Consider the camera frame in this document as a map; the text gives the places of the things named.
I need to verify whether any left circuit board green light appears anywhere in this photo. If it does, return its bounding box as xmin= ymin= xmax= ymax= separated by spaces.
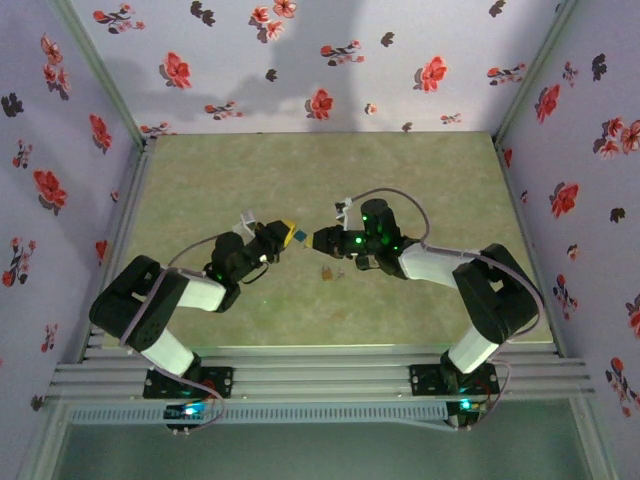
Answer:
xmin=163 ymin=403 xmax=211 ymax=422

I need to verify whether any circuit board green light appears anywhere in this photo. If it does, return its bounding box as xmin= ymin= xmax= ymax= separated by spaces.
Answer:
xmin=163 ymin=403 xmax=211 ymax=422
xmin=455 ymin=398 xmax=490 ymax=416

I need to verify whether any right circuit board green light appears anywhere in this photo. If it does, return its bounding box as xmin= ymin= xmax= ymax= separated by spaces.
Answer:
xmin=455 ymin=398 xmax=490 ymax=416

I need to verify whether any aluminium side rail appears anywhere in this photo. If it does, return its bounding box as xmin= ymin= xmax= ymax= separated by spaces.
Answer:
xmin=79 ymin=139 xmax=157 ymax=361
xmin=492 ymin=137 xmax=567 ymax=357

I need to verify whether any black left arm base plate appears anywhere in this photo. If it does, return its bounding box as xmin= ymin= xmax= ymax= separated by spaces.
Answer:
xmin=143 ymin=366 xmax=235 ymax=400

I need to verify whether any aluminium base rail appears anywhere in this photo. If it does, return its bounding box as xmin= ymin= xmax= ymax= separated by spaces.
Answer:
xmin=47 ymin=343 xmax=596 ymax=401

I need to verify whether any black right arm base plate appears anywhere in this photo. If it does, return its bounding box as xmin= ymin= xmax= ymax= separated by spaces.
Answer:
xmin=408 ymin=363 xmax=501 ymax=397

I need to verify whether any grey slotted cable duct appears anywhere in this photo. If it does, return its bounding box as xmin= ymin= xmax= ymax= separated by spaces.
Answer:
xmin=64 ymin=402 xmax=449 ymax=427

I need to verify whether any aluminium frame post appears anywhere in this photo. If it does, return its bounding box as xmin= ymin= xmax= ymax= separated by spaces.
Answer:
xmin=492 ymin=0 xmax=584 ymax=149
xmin=52 ymin=0 xmax=154 ymax=151

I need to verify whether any aluminium frame leg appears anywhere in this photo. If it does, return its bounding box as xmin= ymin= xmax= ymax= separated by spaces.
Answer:
xmin=17 ymin=399 xmax=69 ymax=480
xmin=569 ymin=394 xmax=619 ymax=480

